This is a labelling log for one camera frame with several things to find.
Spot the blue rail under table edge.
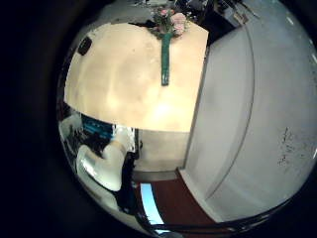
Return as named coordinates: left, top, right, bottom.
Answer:
left=80, top=114, right=115, bottom=140

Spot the black object on table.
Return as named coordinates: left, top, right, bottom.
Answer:
left=76, top=36, right=93, bottom=57

